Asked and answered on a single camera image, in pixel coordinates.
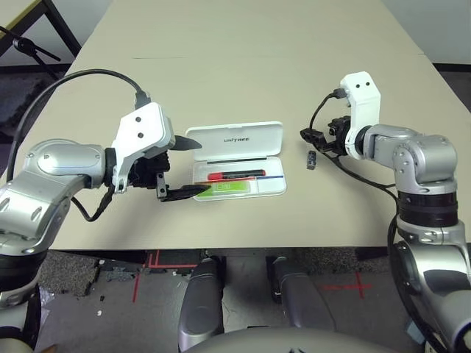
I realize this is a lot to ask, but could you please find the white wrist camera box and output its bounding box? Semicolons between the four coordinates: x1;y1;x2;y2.
339;71;382;161
110;101;177;195

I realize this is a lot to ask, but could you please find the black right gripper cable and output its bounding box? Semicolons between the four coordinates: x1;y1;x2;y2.
323;152;400;202

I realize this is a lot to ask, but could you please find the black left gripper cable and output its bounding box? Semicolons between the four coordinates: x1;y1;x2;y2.
71;185;116;223

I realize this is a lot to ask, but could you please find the blue grey floor object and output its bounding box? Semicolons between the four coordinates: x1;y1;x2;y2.
406;318;424;345

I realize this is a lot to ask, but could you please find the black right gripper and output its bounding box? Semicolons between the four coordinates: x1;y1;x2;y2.
300;115;353;158

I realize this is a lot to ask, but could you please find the black table underframe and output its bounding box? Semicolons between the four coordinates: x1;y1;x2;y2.
47;245;391;265

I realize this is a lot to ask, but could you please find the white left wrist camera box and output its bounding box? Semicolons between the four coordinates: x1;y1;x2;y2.
110;101;177;195

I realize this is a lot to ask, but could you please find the black tripod stand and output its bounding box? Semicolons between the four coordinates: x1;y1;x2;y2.
0;25;62;80

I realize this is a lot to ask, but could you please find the side table with black frame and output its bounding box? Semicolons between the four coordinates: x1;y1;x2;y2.
0;0;82;69

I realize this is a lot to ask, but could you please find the black camera cable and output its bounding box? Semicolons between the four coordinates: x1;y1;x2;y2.
308;88;347;129
6;68;152;183

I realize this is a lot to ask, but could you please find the black right camera cable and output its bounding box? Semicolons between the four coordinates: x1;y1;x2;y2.
308;88;347;129

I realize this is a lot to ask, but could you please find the green rectangular eraser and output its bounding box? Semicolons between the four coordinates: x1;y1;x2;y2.
196;179;252;196

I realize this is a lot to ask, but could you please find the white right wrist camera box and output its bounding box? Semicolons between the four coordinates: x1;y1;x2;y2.
339;71;382;161

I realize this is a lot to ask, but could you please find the red and black marker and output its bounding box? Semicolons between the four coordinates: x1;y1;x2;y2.
207;168;266;181

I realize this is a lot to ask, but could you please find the grey left robot leg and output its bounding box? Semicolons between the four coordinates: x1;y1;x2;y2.
178;257;226;350

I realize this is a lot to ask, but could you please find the grey right robot leg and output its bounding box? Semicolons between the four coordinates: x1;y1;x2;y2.
270;255;336;332

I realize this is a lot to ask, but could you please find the dark foam floor mat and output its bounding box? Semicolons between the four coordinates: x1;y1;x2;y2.
0;68;56;129

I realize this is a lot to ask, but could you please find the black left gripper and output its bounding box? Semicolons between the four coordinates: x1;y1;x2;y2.
130;135;213;203

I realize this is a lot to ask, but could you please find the black left camera cable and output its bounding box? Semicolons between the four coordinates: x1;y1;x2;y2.
6;68;152;183

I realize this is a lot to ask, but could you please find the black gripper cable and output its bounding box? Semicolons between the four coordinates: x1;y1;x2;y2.
323;152;400;202
71;185;116;223

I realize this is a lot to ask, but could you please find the grey robot torso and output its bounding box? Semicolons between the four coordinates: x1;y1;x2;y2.
182;327;417;353

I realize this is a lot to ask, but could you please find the white pencil case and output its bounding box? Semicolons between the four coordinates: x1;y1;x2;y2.
185;121;288;202

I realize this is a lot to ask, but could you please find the grey robot leg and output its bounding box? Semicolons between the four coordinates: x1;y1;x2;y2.
270;255;336;332
178;257;226;350

